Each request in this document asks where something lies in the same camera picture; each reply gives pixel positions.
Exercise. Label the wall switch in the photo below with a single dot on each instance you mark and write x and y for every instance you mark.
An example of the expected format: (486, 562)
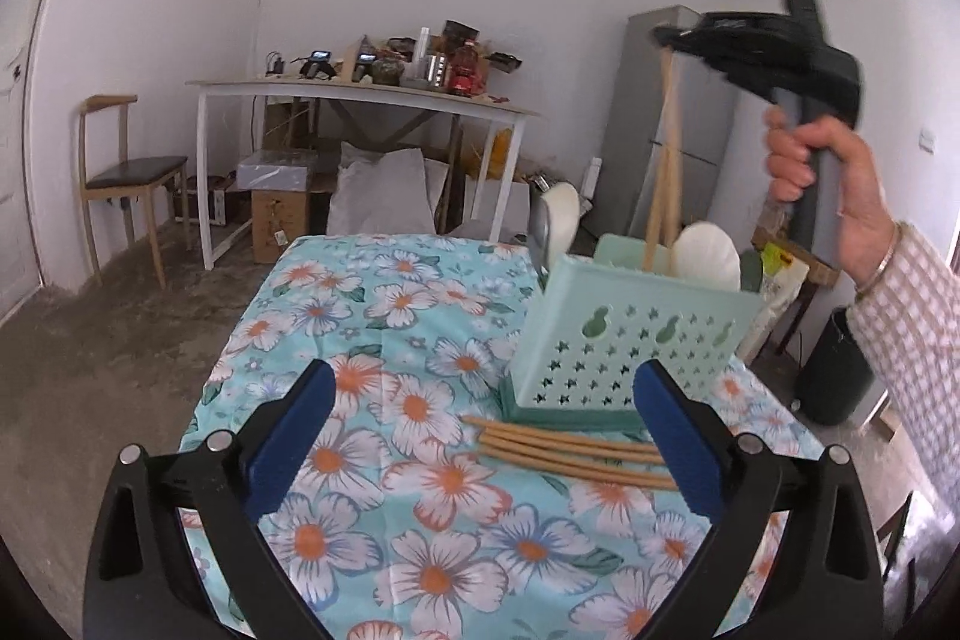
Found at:
(928, 141)

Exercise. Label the white leaning board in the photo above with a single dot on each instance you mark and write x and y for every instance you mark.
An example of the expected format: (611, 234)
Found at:
(592, 175)

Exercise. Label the green glass jar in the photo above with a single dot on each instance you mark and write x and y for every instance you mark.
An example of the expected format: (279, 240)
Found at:
(388, 72)

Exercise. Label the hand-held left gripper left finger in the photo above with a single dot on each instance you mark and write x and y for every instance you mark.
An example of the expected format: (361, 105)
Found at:
(289, 445)

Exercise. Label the person's right forearm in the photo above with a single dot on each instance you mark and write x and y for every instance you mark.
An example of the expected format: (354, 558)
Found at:
(922, 347)

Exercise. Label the small brown cardboard box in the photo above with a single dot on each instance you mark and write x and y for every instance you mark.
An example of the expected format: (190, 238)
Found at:
(279, 224)

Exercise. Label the white soup ladle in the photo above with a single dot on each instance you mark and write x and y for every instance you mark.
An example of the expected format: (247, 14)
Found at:
(562, 220)

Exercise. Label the white carton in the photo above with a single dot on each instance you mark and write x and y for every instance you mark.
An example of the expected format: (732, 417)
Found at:
(487, 201)

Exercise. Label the white-legged desk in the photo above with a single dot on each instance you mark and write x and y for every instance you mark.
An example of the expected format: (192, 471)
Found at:
(337, 89)

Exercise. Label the red-capped cola bottle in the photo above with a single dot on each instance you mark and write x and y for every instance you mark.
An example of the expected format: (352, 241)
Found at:
(466, 74)

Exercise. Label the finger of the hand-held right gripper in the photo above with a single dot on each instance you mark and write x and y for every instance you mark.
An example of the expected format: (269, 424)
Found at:
(679, 34)

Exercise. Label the green perforated utensil holder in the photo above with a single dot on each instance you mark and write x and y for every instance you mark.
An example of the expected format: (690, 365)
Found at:
(637, 340)

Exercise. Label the power strip with chargers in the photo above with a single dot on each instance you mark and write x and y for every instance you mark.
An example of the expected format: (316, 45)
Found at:
(274, 64)

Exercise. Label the metal canister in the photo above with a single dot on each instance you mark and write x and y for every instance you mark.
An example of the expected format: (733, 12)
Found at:
(436, 72)

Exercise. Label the black bin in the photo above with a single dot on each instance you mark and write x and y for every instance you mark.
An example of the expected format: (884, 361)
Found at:
(836, 377)

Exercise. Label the floral blue blanket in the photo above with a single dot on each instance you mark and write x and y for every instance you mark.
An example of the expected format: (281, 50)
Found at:
(420, 340)

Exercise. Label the grey flat box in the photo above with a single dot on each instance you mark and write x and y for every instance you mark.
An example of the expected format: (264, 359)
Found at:
(277, 169)

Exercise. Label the person's right hand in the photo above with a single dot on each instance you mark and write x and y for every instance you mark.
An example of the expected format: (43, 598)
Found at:
(862, 212)

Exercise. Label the white rice paddle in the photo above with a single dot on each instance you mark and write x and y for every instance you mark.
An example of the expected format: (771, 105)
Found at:
(705, 257)

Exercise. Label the wooden chair with black seat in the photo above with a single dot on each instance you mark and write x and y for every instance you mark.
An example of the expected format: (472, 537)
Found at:
(135, 168)

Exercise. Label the grey refrigerator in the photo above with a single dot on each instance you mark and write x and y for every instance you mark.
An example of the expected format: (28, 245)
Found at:
(630, 123)

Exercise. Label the white sack under desk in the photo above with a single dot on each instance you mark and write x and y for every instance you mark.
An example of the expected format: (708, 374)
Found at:
(375, 197)

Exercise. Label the yellow green rice sack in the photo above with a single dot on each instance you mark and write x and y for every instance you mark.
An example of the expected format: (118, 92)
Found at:
(780, 269)

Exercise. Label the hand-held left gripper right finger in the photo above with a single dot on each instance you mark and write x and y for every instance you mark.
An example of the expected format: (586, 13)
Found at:
(679, 445)

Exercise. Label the yellow plastic bag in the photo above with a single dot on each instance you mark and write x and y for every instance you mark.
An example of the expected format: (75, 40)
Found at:
(499, 149)

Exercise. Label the silver metal spoon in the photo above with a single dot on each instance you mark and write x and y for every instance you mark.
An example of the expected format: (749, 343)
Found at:
(538, 227)

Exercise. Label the white panel door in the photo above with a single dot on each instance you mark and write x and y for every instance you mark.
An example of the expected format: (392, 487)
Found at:
(15, 197)

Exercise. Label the black device with screen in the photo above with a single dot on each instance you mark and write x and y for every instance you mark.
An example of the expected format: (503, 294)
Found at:
(365, 63)
(320, 61)

